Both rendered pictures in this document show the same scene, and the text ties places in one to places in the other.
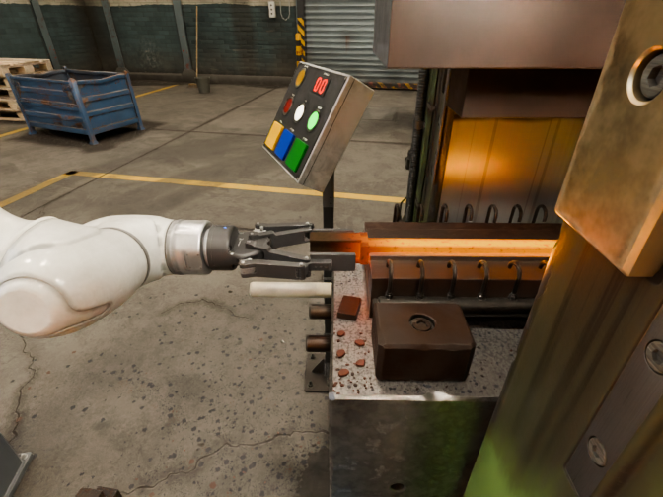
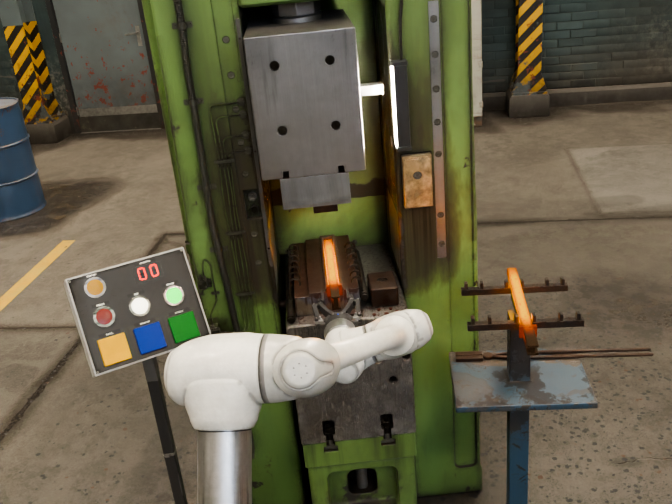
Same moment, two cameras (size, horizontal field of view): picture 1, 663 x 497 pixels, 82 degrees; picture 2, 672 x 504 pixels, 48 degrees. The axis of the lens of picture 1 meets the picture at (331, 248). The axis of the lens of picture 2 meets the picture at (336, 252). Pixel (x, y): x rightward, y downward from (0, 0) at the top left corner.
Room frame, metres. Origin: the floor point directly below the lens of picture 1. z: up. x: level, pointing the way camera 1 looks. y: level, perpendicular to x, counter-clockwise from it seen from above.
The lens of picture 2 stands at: (0.59, 2.01, 2.06)
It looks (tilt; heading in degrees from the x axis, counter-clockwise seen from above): 24 degrees down; 268
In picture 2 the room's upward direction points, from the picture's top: 6 degrees counter-clockwise
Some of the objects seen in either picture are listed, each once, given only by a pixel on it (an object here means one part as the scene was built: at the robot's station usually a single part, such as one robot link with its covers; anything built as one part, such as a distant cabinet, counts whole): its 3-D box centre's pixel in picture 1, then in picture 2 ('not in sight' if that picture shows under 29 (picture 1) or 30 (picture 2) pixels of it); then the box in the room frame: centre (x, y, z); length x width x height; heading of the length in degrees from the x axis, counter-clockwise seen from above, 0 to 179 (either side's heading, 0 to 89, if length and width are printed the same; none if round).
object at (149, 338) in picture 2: (285, 145); (149, 338); (1.06, 0.13, 1.01); 0.07 x 0.05 x 0.07; 24
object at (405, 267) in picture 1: (488, 260); (324, 271); (0.54, -0.27, 0.96); 0.42 x 0.20 x 0.09; 89
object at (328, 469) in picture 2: not in sight; (357, 442); (0.49, -0.28, 0.23); 0.55 x 0.37 x 0.47; 89
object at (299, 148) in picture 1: (297, 155); (183, 327); (0.96, 0.09, 1.01); 0.07 x 0.05 x 0.07; 24
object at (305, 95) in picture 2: not in sight; (319, 89); (0.50, -0.27, 1.56); 0.42 x 0.39 x 0.40; 89
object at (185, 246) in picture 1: (195, 247); (340, 335); (0.53, 0.22, 1.00); 0.09 x 0.06 x 0.09; 179
